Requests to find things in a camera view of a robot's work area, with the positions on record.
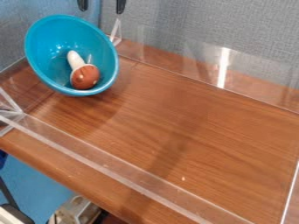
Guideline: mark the black frame lower left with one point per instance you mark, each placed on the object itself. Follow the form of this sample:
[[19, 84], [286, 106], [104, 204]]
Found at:
[[11, 214]]

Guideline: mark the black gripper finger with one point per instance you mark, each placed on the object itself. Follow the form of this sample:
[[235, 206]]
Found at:
[[83, 4], [120, 6]]

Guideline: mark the white object under table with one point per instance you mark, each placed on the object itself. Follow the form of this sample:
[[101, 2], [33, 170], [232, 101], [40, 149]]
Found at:
[[76, 211]]

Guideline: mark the clear acrylic table barrier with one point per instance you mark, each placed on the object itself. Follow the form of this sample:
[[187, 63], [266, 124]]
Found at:
[[188, 143]]

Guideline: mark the toy mushroom brown cap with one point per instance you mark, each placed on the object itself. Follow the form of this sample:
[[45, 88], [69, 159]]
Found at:
[[84, 74]]

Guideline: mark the blue plastic bowl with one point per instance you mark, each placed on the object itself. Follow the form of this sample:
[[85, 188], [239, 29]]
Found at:
[[51, 38]]

